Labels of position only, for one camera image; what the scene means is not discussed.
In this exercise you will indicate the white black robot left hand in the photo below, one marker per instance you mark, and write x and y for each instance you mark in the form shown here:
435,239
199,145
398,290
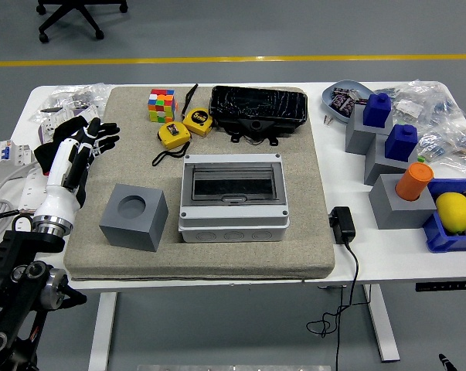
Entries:
56,185

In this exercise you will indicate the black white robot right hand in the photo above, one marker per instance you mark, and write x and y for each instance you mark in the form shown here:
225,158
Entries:
446,363

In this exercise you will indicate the grey electrical box with lid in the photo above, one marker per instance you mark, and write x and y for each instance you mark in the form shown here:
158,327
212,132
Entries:
232,228

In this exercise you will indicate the black textured case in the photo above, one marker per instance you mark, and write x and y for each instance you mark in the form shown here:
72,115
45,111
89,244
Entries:
256,102

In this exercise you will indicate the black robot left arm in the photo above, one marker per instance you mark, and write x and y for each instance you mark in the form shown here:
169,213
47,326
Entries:
16,278

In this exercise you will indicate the orange cylinder battery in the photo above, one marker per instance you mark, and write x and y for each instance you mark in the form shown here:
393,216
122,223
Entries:
414,181

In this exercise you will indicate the white circuit breaker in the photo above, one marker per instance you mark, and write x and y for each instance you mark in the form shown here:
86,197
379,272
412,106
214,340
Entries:
8,158

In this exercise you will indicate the white socket panel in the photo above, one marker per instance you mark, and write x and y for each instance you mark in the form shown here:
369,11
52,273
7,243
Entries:
47,125

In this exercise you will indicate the white table leg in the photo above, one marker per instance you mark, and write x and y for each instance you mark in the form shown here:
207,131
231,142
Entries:
103,328
383,328

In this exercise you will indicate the black table control panel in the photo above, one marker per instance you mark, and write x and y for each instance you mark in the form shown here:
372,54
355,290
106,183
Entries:
447,286

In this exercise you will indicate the grey block with round hole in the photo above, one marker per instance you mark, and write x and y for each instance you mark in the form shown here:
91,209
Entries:
395,212
132,232

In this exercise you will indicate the clear plastic parts bag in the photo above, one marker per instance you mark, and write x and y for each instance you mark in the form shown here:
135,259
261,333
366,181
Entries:
449,147
429,100
74,94

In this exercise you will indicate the blue plastic bin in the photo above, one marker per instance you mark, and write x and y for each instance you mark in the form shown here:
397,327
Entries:
437,235

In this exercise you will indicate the colourful puzzle cube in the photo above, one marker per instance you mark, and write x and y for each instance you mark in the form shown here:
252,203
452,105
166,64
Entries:
162,105

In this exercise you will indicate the yellow lemon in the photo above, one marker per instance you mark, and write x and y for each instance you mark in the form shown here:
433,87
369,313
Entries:
453,212

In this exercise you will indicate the yellow tape measure round label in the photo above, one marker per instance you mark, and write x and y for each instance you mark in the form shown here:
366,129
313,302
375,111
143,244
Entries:
197,120

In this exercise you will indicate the grey-brown fabric mat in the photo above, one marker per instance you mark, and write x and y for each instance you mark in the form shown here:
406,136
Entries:
201,259

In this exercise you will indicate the black office chair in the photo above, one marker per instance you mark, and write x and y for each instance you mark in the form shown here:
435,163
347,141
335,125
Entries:
68,13

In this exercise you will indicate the black power adapter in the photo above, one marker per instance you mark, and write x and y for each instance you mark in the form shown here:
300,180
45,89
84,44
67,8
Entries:
342,224

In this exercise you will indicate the blue block with knob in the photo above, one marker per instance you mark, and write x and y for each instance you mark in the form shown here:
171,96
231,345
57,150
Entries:
377,110
400,143

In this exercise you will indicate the small metal pins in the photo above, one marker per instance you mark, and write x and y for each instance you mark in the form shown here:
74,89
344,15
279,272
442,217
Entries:
327,120

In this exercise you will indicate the brown snack packet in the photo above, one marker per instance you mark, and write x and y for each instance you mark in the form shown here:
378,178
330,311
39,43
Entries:
346,91
341,104

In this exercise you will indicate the grey-blue dish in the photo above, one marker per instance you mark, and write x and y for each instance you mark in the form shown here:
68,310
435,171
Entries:
342,85

